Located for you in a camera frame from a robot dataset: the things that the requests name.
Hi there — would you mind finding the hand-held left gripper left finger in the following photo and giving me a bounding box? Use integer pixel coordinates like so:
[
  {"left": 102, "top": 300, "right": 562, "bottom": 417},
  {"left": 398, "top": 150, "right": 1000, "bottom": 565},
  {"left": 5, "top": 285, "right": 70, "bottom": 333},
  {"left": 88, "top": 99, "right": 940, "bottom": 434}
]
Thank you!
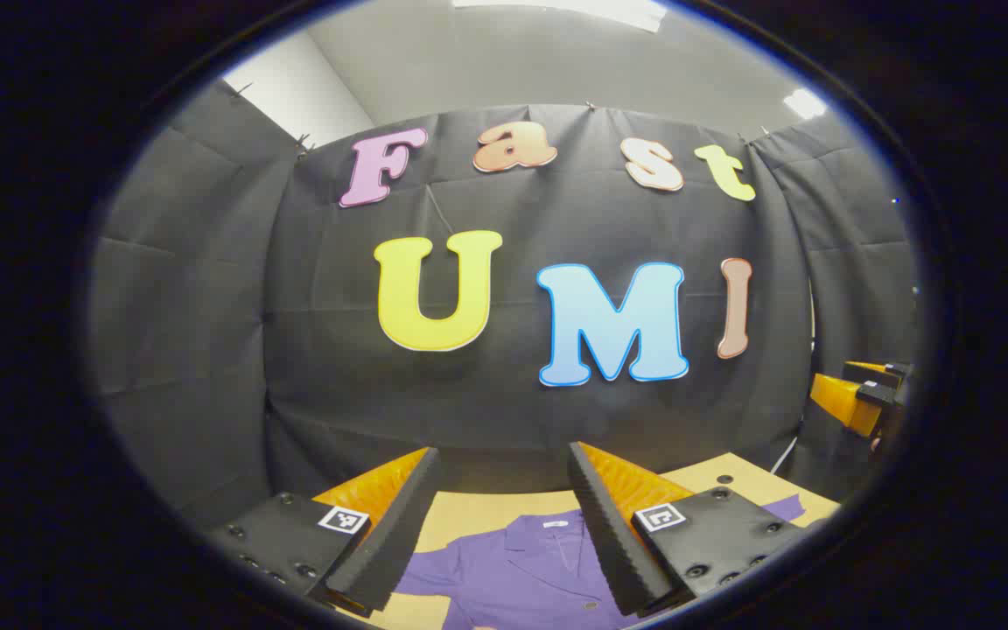
[{"left": 206, "top": 446, "right": 444, "bottom": 618}]

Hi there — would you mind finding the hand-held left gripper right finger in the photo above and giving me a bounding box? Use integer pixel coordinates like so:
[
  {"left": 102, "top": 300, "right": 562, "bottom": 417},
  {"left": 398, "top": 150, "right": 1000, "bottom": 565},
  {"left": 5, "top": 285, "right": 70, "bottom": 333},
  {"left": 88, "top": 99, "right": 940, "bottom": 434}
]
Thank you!
[{"left": 567, "top": 442, "right": 829, "bottom": 618}]

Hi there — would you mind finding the purple button shirt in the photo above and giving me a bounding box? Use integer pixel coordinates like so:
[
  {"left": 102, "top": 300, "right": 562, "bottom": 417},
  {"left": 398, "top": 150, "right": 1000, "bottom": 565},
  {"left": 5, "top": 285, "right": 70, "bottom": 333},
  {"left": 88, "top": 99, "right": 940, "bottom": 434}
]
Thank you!
[{"left": 395, "top": 494, "right": 807, "bottom": 630}]

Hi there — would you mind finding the small ceiling light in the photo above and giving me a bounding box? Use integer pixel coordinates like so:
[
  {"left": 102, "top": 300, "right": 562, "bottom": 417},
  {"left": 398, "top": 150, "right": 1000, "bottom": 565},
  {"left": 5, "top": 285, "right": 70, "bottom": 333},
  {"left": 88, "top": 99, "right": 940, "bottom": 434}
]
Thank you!
[{"left": 784, "top": 88, "right": 829, "bottom": 121}]

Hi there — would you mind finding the long ceiling light panel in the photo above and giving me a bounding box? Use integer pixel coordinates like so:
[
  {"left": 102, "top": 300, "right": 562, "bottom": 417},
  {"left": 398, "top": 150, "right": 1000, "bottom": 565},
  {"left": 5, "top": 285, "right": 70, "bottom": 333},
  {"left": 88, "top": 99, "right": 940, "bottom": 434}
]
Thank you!
[{"left": 451, "top": 0, "right": 669, "bottom": 33}]

